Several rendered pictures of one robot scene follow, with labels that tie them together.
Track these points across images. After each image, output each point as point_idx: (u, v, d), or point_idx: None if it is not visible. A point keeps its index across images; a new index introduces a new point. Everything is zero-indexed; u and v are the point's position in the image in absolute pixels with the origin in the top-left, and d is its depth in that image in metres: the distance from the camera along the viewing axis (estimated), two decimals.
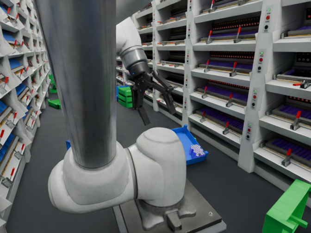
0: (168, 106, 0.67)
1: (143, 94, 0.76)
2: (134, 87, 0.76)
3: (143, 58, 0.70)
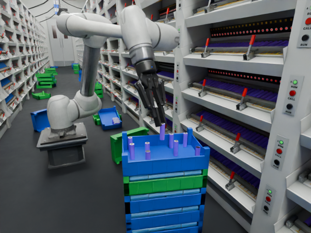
0: (164, 116, 0.72)
1: (148, 91, 0.73)
2: (139, 83, 0.70)
3: (153, 60, 0.76)
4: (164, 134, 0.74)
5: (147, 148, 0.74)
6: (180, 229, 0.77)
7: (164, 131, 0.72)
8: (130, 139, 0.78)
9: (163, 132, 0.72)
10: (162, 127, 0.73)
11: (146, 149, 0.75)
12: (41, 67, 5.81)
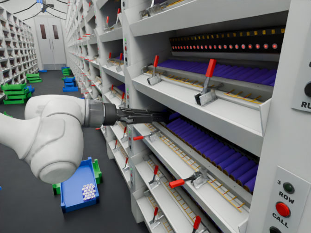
0: (161, 121, 0.72)
1: None
2: None
3: (101, 119, 0.60)
4: (177, 116, 0.75)
5: None
6: None
7: (172, 119, 0.75)
8: None
9: (172, 118, 0.76)
10: (170, 116, 0.74)
11: None
12: (20, 73, 4.86)
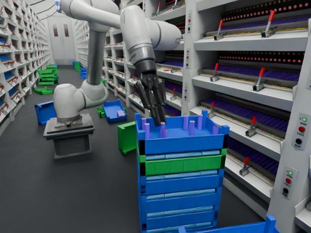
0: (164, 116, 0.73)
1: (148, 91, 0.73)
2: (139, 83, 0.70)
3: (153, 60, 0.76)
4: None
5: (163, 128, 0.72)
6: (196, 213, 0.75)
7: None
8: (144, 120, 0.76)
9: None
10: (164, 62, 1.67)
11: (161, 129, 0.72)
12: None
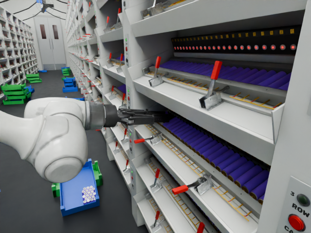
0: (161, 122, 0.71)
1: None
2: None
3: (102, 120, 0.60)
4: None
5: None
6: None
7: None
8: None
9: None
10: (170, 124, 0.73)
11: (168, 122, 0.75)
12: (20, 73, 4.84)
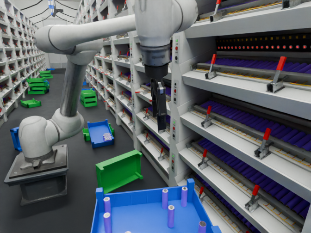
0: None
1: (157, 95, 0.65)
2: (162, 88, 0.61)
3: None
4: None
5: None
6: None
7: None
8: (107, 202, 0.56)
9: None
10: None
11: None
12: (35, 70, 5.58)
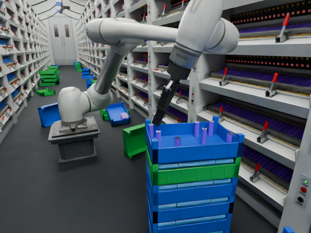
0: (162, 119, 0.73)
1: None
2: (169, 88, 0.63)
3: None
4: None
5: (167, 64, 1.68)
6: (208, 223, 0.73)
7: None
8: (152, 126, 0.75)
9: None
10: None
11: (168, 64, 1.67)
12: None
